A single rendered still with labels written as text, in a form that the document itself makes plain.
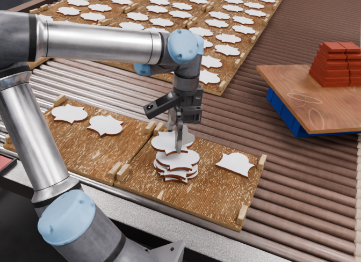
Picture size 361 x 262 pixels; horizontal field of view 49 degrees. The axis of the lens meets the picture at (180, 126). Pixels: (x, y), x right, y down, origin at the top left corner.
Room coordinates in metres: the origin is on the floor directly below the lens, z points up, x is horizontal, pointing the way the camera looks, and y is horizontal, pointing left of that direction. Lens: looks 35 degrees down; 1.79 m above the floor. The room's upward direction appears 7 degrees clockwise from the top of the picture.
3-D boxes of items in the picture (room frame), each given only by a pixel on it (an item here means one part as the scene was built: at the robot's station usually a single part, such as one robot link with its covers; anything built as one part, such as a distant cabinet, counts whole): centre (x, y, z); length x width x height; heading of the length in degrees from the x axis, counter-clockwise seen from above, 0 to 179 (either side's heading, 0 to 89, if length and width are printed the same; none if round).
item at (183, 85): (1.01, 0.00, 1.26); 0.08 x 0.08 x 0.05
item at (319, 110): (1.47, -0.62, 1.03); 0.50 x 0.50 x 0.02; 17
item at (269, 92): (1.46, -0.55, 0.97); 0.31 x 0.31 x 0.10; 17
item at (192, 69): (1.01, 0.00, 1.34); 0.09 x 0.08 x 0.11; 122
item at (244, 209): (0.81, -0.21, 0.95); 0.06 x 0.02 x 0.03; 162
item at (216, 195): (1.00, -0.06, 0.93); 0.41 x 0.35 x 0.02; 72
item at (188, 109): (1.01, -0.01, 1.18); 0.09 x 0.08 x 0.12; 109
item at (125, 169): (0.93, 0.16, 0.95); 0.06 x 0.02 x 0.03; 162
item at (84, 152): (1.12, 0.34, 0.93); 0.41 x 0.35 x 0.02; 73
